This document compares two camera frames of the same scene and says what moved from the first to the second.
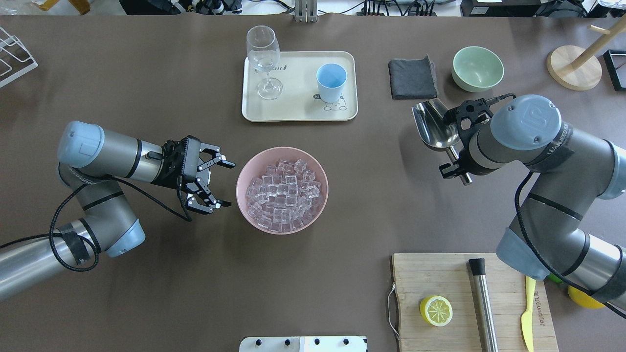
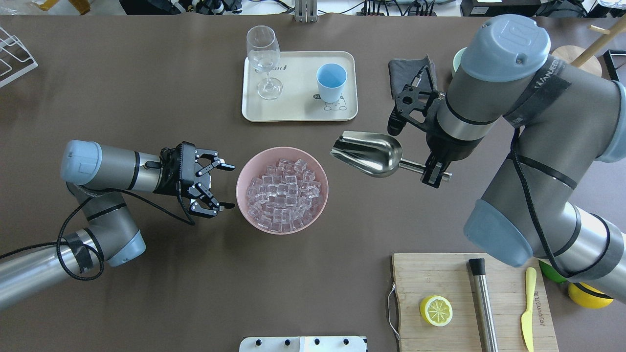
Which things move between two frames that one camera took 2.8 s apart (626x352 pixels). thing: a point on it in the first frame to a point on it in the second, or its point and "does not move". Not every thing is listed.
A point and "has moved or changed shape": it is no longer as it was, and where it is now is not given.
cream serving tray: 300,86 does not move
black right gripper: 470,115 to 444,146
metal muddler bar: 485,316 does not move
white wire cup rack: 14,54 does not move
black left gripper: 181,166 does not move
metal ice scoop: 429,117 has moved or changed shape
